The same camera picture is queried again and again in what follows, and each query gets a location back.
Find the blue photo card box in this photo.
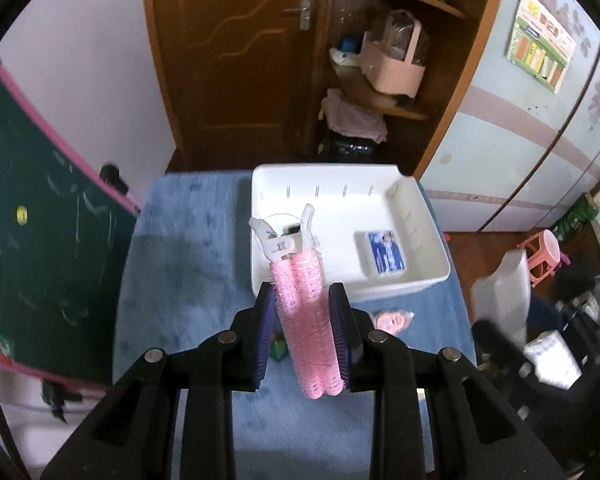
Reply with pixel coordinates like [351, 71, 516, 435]
[367, 230, 406, 275]

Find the pink plastic stool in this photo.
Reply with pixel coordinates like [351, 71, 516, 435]
[517, 230, 571, 287]

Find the blue fuzzy table cover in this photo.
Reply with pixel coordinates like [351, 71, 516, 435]
[114, 171, 475, 479]

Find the pink folded cloth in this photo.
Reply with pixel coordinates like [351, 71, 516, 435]
[318, 88, 388, 144]

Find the pink round packet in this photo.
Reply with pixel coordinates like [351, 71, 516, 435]
[373, 310, 415, 336]

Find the pink hair roller clip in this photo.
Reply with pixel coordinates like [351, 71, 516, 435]
[249, 204, 344, 400]

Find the wooden corner shelf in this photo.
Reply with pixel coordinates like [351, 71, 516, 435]
[327, 0, 476, 122]

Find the white plastic bin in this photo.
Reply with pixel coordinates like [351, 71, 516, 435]
[251, 164, 451, 302]

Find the brown wooden door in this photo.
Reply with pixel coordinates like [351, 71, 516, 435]
[144, 0, 323, 171]

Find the colourful puzzle cube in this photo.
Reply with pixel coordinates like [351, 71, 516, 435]
[268, 330, 288, 362]

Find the green chalkboard pink frame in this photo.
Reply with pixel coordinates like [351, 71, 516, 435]
[0, 65, 136, 387]

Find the white charger cube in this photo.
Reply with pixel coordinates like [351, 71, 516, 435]
[524, 330, 582, 390]

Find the colourful wall poster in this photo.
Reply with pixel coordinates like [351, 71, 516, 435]
[506, 0, 577, 93]

